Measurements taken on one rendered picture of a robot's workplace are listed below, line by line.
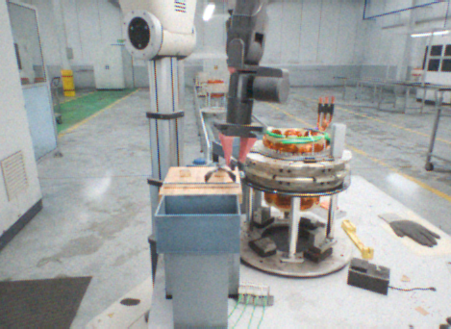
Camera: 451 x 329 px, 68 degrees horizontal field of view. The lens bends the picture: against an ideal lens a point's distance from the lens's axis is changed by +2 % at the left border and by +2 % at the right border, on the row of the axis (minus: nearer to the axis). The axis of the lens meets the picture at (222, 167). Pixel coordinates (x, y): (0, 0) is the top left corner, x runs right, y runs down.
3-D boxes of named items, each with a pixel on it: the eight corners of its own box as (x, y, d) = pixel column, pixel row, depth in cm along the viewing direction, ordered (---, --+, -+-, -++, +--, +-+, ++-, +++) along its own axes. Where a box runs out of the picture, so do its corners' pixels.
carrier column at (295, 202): (296, 262, 95) (301, 193, 88) (288, 262, 95) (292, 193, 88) (294, 256, 97) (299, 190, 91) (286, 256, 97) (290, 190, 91)
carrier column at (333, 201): (334, 241, 105) (341, 180, 99) (326, 241, 105) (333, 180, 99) (332, 238, 108) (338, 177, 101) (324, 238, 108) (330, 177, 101)
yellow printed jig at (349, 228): (375, 259, 100) (376, 249, 99) (363, 259, 100) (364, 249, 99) (349, 224, 121) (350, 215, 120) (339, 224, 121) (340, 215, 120)
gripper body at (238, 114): (263, 135, 72) (267, 100, 70) (217, 132, 70) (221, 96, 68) (254, 131, 78) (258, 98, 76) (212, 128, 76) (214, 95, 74)
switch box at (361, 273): (387, 295, 84) (390, 277, 83) (346, 284, 89) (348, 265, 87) (388, 282, 89) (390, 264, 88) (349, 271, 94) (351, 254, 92)
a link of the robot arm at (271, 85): (248, 42, 74) (229, 38, 67) (298, 43, 68) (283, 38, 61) (243, 97, 77) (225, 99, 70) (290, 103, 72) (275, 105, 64)
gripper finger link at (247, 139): (253, 170, 73) (258, 129, 71) (222, 169, 72) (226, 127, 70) (245, 164, 80) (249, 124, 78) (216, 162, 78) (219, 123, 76)
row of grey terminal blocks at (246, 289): (274, 294, 84) (274, 281, 83) (273, 308, 80) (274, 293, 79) (235, 291, 86) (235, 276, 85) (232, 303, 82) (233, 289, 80)
